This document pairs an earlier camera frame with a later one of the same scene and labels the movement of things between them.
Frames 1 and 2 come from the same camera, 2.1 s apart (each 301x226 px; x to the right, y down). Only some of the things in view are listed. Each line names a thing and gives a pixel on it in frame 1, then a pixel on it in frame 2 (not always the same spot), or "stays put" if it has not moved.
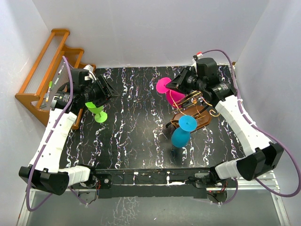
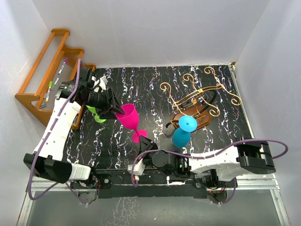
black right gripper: [178, 83] -> [146, 144]
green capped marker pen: [50, 85] stays put
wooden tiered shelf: [51, 75] stays put
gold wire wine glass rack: [194, 105] stays put
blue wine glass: [180, 136] stays put
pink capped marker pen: [59, 73] -> [65, 61]
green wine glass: [101, 116] stays put
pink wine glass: [175, 98] -> [130, 120]
